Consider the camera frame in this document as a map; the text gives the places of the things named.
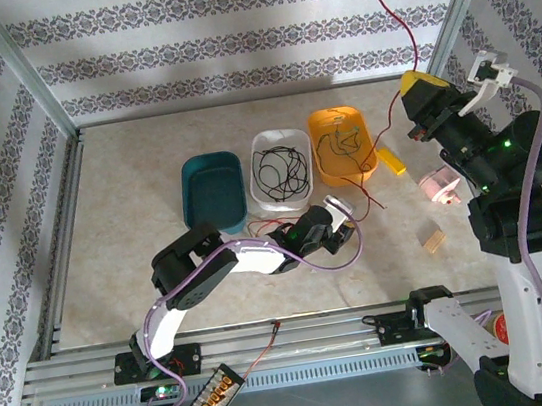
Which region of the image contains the short red cable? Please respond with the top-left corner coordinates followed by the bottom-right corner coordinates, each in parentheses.
top-left (245, 213), bottom-right (302, 241)

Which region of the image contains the thin green cable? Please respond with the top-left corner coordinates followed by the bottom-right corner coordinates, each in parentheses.
top-left (311, 108), bottom-right (373, 177)

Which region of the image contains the white plastic bin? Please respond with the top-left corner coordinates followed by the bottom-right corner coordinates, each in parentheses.
top-left (241, 125), bottom-right (321, 217)

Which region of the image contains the orange plastic bin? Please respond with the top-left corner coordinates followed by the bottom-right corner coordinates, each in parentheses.
top-left (306, 101), bottom-right (382, 191)

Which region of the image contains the yellow plastic block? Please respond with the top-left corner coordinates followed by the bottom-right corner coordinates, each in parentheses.
top-left (376, 143), bottom-right (408, 178)

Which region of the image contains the small wooden comb block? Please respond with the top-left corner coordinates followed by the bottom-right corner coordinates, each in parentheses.
top-left (415, 222), bottom-right (449, 257)

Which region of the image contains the pink plug adapter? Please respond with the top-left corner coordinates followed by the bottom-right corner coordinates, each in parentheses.
top-left (417, 164), bottom-right (465, 211)

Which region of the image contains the red round tape roll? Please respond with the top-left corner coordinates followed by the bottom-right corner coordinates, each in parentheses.
top-left (487, 310), bottom-right (512, 347)

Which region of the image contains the teal plastic bin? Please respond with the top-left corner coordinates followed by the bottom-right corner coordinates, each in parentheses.
top-left (175, 148), bottom-right (251, 242)

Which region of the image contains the small circuit board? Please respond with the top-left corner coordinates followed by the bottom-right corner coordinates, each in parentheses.
top-left (137, 380), bottom-right (185, 406)
top-left (414, 341), bottom-right (454, 371)

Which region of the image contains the black power distribution board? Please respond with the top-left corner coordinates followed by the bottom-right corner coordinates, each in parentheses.
top-left (173, 360), bottom-right (250, 406)

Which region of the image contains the aluminium frame post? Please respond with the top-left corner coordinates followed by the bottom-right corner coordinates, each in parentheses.
top-left (411, 0), bottom-right (530, 88)
top-left (0, 0), bottom-right (84, 151)

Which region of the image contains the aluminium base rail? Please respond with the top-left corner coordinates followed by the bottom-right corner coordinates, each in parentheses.
top-left (16, 283), bottom-right (513, 403)

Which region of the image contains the orange lead wire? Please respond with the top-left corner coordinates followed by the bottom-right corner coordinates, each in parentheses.
top-left (230, 319), bottom-right (286, 378)

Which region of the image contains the slotted grey cable duct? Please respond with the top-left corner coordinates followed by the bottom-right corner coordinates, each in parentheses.
top-left (38, 341), bottom-right (454, 406)

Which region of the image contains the aluminium back rail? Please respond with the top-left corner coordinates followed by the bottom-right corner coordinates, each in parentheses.
top-left (72, 69), bottom-right (431, 132)

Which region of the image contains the aluminium side rail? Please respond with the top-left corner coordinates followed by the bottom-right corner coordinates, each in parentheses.
top-left (14, 130), bottom-right (116, 360)

